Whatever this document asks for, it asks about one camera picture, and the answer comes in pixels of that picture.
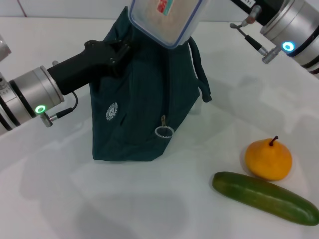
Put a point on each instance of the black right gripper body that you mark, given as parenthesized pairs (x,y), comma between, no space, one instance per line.
(270,10)

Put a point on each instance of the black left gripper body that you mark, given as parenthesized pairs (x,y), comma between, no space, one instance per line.
(82,69)

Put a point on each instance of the dark teal fabric bag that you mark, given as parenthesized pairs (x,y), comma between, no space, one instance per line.
(139,99)

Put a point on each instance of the clear container with blue-rimmed lid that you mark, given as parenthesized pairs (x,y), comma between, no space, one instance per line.
(162,22)

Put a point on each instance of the orange pear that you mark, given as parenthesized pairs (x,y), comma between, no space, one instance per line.
(268,161)

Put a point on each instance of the green cucumber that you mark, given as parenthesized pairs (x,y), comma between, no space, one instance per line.
(261,198)

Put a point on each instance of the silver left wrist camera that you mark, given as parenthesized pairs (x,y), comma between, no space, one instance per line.
(3,49)

